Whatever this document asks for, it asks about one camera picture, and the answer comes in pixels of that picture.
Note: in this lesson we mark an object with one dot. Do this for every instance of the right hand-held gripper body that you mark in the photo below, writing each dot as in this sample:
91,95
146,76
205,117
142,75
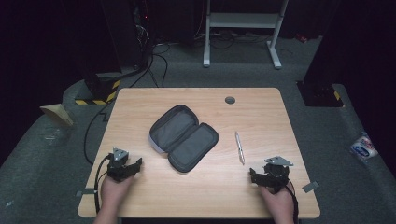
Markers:
276,171

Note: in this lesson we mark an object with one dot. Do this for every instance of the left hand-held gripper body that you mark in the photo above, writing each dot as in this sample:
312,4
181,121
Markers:
117,161

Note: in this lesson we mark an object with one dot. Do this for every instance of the silver pen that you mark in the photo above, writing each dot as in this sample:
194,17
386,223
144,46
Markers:
239,147

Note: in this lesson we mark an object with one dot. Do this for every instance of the grey tape strip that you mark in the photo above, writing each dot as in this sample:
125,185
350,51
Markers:
85,192
310,186

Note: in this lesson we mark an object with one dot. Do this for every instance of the open grey pencil case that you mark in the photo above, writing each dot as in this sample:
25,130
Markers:
183,138

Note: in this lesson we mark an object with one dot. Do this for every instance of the brown cardboard piece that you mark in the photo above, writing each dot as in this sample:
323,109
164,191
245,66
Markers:
57,112

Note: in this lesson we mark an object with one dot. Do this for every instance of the white blue plastic packet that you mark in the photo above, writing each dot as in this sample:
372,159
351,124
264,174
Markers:
363,147

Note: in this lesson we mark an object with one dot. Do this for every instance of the dark equipment rack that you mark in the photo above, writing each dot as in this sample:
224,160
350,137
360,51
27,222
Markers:
130,31

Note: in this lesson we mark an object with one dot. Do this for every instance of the small red object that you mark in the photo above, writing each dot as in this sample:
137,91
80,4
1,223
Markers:
301,38

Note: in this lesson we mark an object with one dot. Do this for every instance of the white metal stand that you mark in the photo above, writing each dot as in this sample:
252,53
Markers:
243,20

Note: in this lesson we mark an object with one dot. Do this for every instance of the black post yellow-striped base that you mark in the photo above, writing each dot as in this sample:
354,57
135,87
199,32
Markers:
99,90

